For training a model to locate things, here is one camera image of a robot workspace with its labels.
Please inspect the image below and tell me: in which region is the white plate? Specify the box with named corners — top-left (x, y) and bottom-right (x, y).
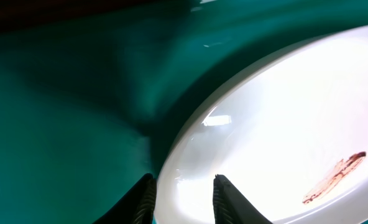
top-left (154, 26), bottom-right (368, 224)

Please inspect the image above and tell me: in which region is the teal plastic tray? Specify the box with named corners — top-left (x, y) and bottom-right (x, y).
top-left (0, 0), bottom-right (368, 223)

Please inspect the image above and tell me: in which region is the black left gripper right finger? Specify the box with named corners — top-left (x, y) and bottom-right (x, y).
top-left (213, 174), bottom-right (272, 224)

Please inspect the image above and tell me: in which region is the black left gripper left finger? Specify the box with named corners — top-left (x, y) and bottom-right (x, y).
top-left (93, 173), bottom-right (157, 224)

